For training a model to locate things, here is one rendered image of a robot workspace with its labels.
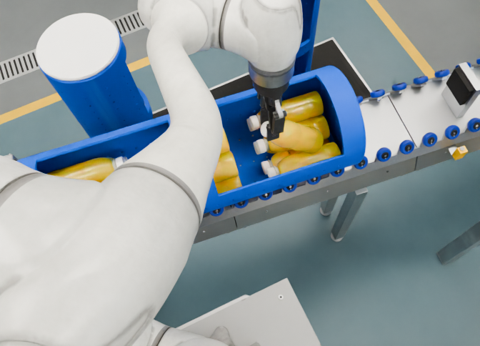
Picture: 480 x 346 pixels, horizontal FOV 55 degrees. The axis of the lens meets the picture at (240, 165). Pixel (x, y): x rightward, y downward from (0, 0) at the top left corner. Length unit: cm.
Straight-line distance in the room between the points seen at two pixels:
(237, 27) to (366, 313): 172
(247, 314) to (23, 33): 258
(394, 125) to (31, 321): 134
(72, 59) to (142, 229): 129
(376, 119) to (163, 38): 97
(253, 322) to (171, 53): 70
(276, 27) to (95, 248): 51
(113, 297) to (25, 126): 259
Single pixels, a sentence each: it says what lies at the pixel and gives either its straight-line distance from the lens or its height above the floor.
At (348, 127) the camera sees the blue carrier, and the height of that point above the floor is 120.
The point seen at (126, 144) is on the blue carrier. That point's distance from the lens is 136.
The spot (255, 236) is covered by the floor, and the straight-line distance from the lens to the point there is 231.
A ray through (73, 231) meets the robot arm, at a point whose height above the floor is 189.
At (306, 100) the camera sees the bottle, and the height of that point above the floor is 114.
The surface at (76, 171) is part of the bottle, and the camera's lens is 129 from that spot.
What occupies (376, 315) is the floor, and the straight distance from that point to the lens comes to 229.
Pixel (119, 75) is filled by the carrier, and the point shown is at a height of 95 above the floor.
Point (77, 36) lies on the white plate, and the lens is 169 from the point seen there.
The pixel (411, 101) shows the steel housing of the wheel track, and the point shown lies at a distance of 160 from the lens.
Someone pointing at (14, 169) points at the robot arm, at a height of 188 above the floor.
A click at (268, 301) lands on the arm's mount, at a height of 107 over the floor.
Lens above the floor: 222
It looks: 65 degrees down
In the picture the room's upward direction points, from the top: 7 degrees counter-clockwise
